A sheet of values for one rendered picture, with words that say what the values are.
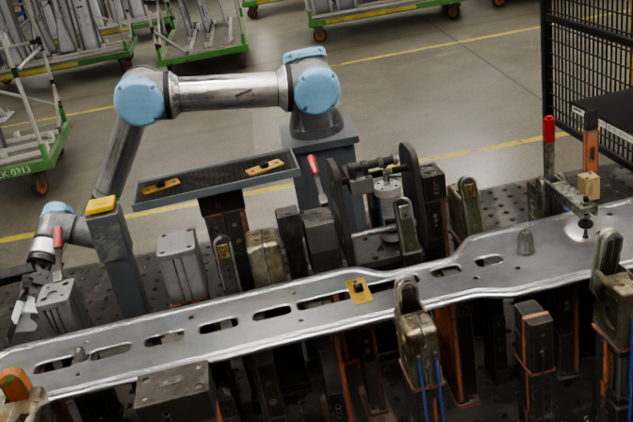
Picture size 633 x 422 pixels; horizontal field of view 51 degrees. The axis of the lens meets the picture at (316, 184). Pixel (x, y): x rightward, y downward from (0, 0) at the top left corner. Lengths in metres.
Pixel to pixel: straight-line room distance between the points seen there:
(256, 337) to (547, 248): 0.59
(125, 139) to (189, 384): 0.85
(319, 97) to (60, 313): 0.75
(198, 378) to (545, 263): 0.67
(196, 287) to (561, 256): 0.72
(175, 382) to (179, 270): 0.29
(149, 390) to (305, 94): 0.79
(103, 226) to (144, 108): 0.29
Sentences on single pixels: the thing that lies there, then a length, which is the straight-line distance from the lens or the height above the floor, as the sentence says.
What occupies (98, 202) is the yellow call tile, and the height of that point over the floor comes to 1.16.
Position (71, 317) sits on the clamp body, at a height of 1.02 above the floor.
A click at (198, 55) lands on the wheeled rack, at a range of 7.38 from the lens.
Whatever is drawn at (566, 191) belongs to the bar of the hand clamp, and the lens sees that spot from 1.44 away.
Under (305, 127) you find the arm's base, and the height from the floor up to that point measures 1.14.
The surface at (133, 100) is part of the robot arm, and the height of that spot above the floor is 1.33.
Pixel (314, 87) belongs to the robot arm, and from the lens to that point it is 1.60.
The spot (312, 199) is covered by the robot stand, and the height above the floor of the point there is 0.94.
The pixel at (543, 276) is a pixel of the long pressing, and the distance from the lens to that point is 1.30.
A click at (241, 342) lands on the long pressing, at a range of 1.23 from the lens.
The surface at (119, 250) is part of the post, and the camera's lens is 1.55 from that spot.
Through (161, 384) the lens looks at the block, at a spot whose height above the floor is 1.03.
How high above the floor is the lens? 1.72
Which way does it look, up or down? 24 degrees down
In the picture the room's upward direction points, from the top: 10 degrees counter-clockwise
